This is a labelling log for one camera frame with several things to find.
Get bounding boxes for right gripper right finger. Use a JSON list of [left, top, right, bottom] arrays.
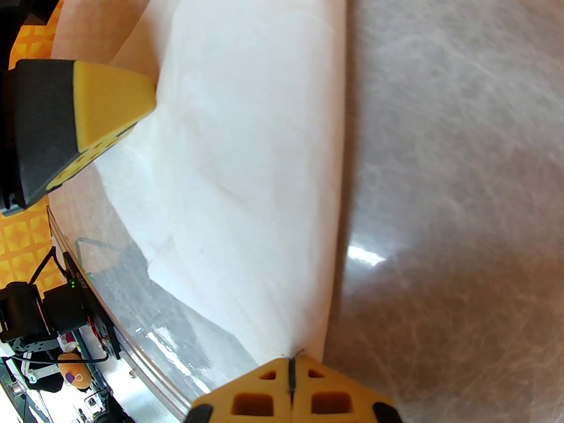
[[291, 353, 404, 423]]

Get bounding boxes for white paper napkin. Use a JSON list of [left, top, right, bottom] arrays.
[[90, 0, 349, 362]]

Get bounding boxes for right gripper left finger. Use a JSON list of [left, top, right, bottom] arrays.
[[187, 354, 295, 423]]

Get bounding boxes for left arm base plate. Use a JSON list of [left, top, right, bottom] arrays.
[[62, 249, 123, 361]]

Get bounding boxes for orange purple plush toy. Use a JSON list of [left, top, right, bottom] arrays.
[[56, 353, 94, 389]]

